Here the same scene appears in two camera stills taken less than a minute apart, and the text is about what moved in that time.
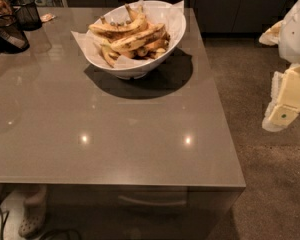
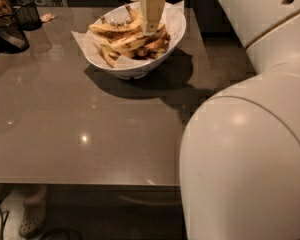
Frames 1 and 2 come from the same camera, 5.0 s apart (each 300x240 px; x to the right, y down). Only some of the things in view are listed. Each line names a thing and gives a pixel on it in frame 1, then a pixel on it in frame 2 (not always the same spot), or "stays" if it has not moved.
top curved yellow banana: [122, 29] stays
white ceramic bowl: [131, 37] stays
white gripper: [296, 34] to [152, 12]
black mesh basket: [6, 35] stays
